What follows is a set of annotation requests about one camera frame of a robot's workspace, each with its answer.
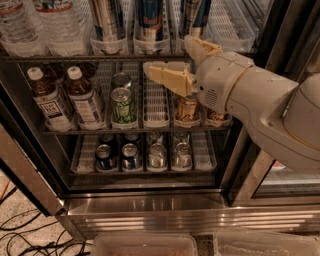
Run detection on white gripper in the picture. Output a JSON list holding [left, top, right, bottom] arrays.
[[143, 35, 254, 114]]

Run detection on blue Red Bull can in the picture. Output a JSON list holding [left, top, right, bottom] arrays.
[[135, 0, 164, 54]]

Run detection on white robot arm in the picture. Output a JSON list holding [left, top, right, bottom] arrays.
[[143, 36, 320, 171]]

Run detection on front left gold can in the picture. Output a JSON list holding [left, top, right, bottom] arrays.
[[174, 96, 201, 128]]

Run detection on gold can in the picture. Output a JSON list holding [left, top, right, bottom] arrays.
[[174, 96, 201, 128], [206, 109, 232, 127]]

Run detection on right blue silver energy can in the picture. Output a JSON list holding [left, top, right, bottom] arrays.
[[178, 0, 212, 50]]

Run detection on front right gold can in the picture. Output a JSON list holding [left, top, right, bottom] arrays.
[[206, 109, 232, 127]]

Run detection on rear green soda can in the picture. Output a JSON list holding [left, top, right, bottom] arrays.
[[111, 72, 133, 90]]

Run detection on green soda can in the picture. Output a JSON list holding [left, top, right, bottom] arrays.
[[111, 87, 138, 129], [111, 72, 133, 90]]

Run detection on front green soda can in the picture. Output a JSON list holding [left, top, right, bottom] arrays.
[[111, 87, 138, 129]]

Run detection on left silver energy drink can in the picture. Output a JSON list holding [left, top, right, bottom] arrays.
[[89, 0, 126, 54]]

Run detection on front left silver can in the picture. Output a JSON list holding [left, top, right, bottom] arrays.
[[148, 143, 168, 172]]

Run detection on front right silver can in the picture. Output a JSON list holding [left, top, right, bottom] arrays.
[[172, 142, 192, 171]]

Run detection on stainless steel display fridge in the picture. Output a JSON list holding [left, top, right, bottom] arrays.
[[0, 0, 320, 240]]

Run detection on front blue Pepsi can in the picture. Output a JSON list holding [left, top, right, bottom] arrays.
[[122, 143, 142, 172]]

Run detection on front dark blue can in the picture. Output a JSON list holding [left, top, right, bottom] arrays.
[[95, 144, 117, 172]]

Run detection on right brown tea bottle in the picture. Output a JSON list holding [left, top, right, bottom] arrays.
[[67, 66, 103, 129]]

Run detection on brown tea bottle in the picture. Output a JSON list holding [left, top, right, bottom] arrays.
[[27, 67, 72, 132], [67, 66, 103, 129]]

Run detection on right clear water bottle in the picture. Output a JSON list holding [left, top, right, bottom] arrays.
[[32, 0, 86, 57]]

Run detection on clear water bottle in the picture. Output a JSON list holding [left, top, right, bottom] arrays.
[[0, 0, 47, 57], [32, 0, 86, 57]]

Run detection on left brown tea bottle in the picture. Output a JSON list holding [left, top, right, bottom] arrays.
[[27, 67, 72, 132]]

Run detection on left clear water bottle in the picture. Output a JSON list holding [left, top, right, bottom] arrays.
[[0, 0, 47, 57]]

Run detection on right clear plastic bin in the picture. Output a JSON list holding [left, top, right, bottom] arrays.
[[213, 231, 320, 256]]

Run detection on clear plastic bin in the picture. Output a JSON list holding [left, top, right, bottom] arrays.
[[90, 232, 198, 256], [213, 231, 320, 256]]

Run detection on left clear plastic bin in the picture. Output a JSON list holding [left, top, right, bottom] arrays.
[[90, 232, 198, 256]]

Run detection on black floor cables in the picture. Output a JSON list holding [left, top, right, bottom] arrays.
[[0, 186, 92, 256]]

